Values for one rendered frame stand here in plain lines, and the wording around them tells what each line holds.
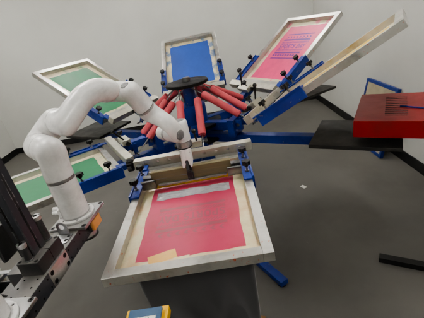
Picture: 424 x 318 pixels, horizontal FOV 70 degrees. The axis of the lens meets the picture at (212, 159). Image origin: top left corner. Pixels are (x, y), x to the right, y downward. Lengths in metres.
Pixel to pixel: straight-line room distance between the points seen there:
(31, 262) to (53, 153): 0.33
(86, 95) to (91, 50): 4.70
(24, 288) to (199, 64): 2.58
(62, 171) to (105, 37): 4.72
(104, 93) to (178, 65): 2.13
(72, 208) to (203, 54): 2.42
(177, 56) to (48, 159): 2.42
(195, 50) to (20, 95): 3.98
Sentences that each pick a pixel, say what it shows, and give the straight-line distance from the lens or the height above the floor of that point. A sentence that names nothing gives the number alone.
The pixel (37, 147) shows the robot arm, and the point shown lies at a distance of 1.10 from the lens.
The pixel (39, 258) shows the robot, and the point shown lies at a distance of 1.04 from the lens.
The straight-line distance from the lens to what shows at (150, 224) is 1.35.
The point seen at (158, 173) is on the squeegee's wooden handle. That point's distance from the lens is 1.54.
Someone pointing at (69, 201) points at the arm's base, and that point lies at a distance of 1.17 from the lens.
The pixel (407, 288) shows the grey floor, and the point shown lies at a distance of 2.35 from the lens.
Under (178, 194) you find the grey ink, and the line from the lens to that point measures 1.49.
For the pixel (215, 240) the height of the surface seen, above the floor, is 0.95.
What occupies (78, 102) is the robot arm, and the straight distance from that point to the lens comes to 1.13.
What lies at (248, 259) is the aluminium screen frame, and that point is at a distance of 1.04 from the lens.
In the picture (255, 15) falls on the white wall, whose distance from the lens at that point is 5.55.
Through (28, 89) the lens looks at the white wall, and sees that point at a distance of 6.41.
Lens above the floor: 1.70
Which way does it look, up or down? 25 degrees down
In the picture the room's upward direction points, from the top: 11 degrees counter-clockwise
